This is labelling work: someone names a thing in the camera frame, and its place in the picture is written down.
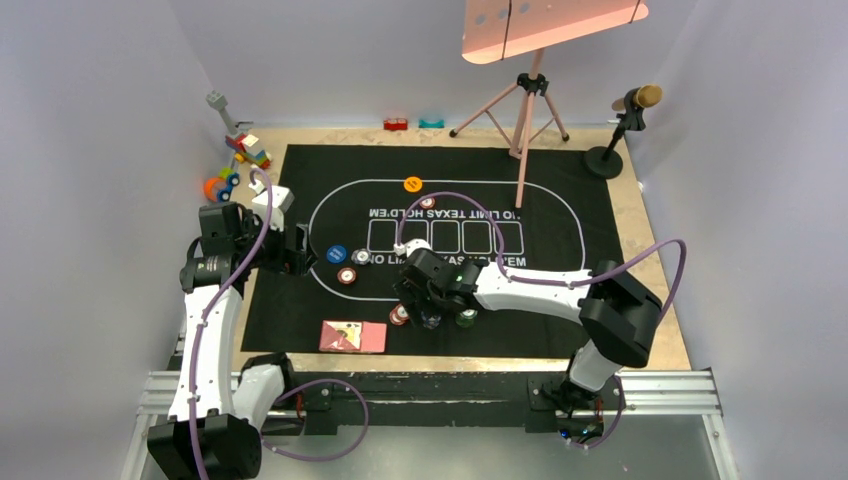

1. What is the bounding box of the red toy block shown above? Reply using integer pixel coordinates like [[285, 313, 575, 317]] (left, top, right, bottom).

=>
[[383, 117, 409, 131]]

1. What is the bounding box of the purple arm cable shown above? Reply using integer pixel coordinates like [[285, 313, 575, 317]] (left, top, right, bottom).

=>
[[394, 192, 689, 452], [185, 166, 370, 480]]

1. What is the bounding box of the green poker chip stack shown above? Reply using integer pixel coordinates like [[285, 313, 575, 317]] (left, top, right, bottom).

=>
[[455, 309, 478, 328]]

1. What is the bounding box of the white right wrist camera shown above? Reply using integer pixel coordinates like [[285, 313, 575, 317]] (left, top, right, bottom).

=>
[[393, 239, 431, 258]]

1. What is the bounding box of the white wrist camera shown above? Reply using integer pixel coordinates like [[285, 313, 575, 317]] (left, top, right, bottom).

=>
[[251, 185, 295, 232], [393, 239, 431, 258]]

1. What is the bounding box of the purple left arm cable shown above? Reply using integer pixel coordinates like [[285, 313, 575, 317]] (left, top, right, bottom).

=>
[[185, 166, 370, 480]]

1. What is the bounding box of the orange big blind button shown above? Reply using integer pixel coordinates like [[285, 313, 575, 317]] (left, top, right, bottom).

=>
[[403, 176, 423, 193]]

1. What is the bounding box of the pink music stand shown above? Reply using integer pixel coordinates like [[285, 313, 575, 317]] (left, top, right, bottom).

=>
[[449, 0, 649, 209]]

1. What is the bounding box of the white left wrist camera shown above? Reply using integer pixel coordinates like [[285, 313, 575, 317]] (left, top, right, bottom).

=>
[[251, 185, 295, 232]]

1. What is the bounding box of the red poker chip stack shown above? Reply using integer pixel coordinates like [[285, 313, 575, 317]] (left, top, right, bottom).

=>
[[389, 304, 409, 326]]

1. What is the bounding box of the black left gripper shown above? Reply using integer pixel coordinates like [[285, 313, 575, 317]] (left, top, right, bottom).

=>
[[234, 209, 315, 277]]

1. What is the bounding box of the gold microphone on stand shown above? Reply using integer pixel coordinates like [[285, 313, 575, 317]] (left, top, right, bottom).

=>
[[582, 84, 663, 180]]

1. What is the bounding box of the black poker felt mat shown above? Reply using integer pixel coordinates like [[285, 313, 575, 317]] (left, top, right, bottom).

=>
[[239, 144, 647, 362]]

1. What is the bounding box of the teal toy block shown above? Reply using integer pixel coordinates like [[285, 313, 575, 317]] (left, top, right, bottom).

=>
[[418, 117, 445, 129]]

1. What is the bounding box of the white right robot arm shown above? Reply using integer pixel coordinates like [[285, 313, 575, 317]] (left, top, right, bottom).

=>
[[393, 242, 664, 409]]

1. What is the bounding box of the blue small blind button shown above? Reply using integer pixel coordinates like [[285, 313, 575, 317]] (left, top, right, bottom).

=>
[[325, 244, 348, 265]]

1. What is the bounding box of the red playing card box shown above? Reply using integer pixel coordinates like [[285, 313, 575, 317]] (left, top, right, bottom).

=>
[[319, 321, 387, 354]]

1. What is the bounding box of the colourful toy block train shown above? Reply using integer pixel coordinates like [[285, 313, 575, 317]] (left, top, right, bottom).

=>
[[205, 90, 272, 170]]

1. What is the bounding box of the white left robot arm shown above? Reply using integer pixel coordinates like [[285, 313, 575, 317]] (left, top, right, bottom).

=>
[[147, 200, 315, 479]]

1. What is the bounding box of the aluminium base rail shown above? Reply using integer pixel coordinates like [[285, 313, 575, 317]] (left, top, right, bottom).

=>
[[121, 354, 739, 479]]

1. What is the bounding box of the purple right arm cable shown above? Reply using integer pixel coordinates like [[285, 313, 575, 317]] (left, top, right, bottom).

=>
[[394, 192, 689, 452]]

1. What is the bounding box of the orange toy wheel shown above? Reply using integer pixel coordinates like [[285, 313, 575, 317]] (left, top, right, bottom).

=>
[[203, 167, 241, 203]]

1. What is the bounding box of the blue poker chip stack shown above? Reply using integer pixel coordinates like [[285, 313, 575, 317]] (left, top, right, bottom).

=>
[[422, 316, 441, 330]]

